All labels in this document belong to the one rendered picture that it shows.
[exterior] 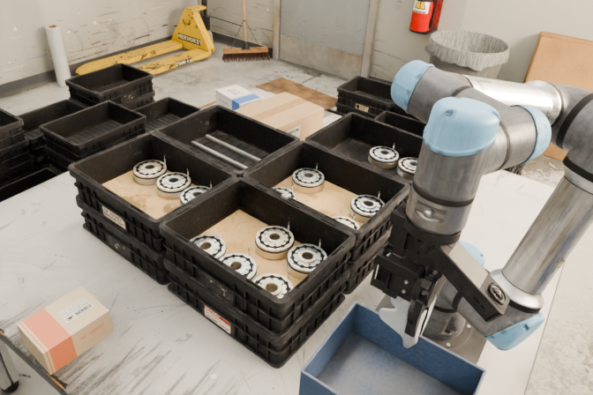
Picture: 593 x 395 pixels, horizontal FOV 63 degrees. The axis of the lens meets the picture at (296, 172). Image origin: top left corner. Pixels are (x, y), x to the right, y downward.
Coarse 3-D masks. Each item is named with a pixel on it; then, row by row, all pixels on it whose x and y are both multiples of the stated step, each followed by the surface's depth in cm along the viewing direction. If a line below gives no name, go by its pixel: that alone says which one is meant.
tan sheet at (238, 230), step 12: (240, 216) 139; (216, 228) 133; (228, 228) 134; (240, 228) 134; (252, 228) 134; (228, 240) 130; (240, 240) 130; (252, 240) 130; (228, 252) 126; (240, 252) 126; (252, 252) 126; (264, 264) 123; (276, 264) 123
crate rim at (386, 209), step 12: (300, 144) 156; (312, 144) 157; (276, 156) 149; (336, 156) 151; (252, 168) 142; (372, 168) 146; (252, 180) 137; (396, 180) 141; (276, 192) 132; (408, 192) 139; (300, 204) 128; (396, 204) 134; (324, 216) 124; (372, 216) 126; (384, 216) 129; (348, 228) 121; (360, 228) 121
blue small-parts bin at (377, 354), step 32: (352, 320) 74; (320, 352) 66; (352, 352) 73; (384, 352) 73; (416, 352) 70; (448, 352) 66; (320, 384) 61; (352, 384) 68; (384, 384) 69; (416, 384) 69; (448, 384) 69; (480, 384) 62
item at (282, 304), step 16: (272, 192) 132; (192, 208) 125; (160, 224) 118; (176, 240) 114; (352, 240) 117; (192, 256) 113; (208, 256) 110; (336, 256) 112; (224, 272) 107; (320, 272) 108; (256, 288) 102; (304, 288) 104; (272, 304) 100; (288, 304) 100
